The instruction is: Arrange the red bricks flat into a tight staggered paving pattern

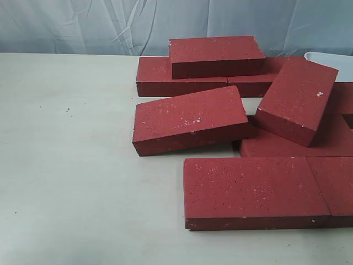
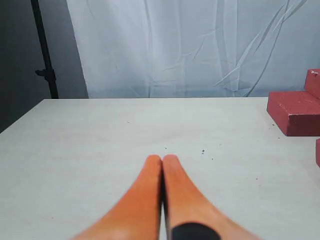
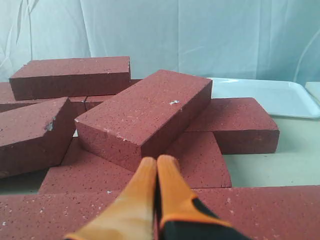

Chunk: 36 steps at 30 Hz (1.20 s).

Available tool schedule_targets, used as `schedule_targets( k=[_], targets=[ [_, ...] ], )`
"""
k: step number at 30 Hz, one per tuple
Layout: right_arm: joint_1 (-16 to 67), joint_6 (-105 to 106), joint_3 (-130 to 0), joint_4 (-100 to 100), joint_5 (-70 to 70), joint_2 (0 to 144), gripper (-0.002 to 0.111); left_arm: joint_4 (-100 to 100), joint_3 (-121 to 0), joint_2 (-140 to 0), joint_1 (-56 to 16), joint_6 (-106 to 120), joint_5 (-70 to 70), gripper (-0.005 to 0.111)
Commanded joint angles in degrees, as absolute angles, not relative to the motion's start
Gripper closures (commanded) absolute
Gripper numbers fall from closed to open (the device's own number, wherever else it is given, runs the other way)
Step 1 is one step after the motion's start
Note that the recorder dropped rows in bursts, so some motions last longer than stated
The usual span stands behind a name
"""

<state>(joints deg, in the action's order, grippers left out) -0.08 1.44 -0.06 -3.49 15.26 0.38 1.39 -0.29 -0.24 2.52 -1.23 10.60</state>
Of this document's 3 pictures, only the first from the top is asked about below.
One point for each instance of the middle row red brick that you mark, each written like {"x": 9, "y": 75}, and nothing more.
{"x": 333, "y": 139}

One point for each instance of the white backdrop cloth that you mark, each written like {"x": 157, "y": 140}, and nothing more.
{"x": 281, "y": 28}

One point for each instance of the white plastic tray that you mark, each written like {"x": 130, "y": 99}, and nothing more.
{"x": 343, "y": 63}

